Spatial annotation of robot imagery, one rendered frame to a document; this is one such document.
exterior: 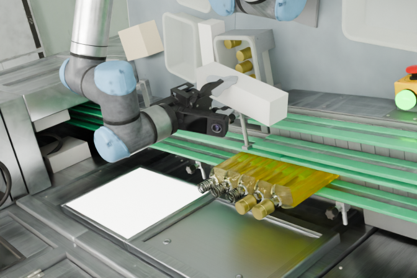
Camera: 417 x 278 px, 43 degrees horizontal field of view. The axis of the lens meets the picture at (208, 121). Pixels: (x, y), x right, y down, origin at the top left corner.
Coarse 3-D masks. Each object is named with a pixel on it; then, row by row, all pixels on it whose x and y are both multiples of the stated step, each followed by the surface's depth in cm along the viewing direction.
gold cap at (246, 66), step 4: (248, 60) 163; (240, 64) 161; (244, 64) 162; (248, 64) 162; (252, 64) 163; (236, 68) 163; (240, 68) 161; (244, 68) 161; (248, 68) 162; (252, 68) 163; (240, 72) 162; (244, 72) 162
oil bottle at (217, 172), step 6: (234, 156) 150; (240, 156) 149; (246, 156) 148; (222, 162) 147; (228, 162) 147; (234, 162) 146; (240, 162) 146; (216, 168) 144; (222, 168) 144; (228, 168) 143; (210, 174) 144; (216, 174) 142; (222, 174) 142; (216, 180) 142; (222, 180) 142
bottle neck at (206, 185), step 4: (208, 180) 142; (212, 180) 142; (200, 184) 140; (204, 184) 140; (208, 184) 141; (212, 184) 141; (216, 184) 142; (200, 188) 142; (204, 188) 140; (208, 188) 141; (200, 192) 141; (204, 192) 140
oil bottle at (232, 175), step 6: (252, 156) 146; (258, 156) 145; (246, 162) 143; (252, 162) 143; (258, 162) 142; (234, 168) 141; (240, 168) 140; (246, 168) 140; (228, 174) 139; (234, 174) 138; (240, 174) 138; (228, 180) 138; (234, 180) 137; (234, 186) 138
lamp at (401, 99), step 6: (402, 90) 119; (408, 90) 118; (396, 96) 119; (402, 96) 118; (408, 96) 117; (414, 96) 117; (396, 102) 120; (402, 102) 118; (408, 102) 117; (414, 102) 117; (402, 108) 119; (408, 108) 118
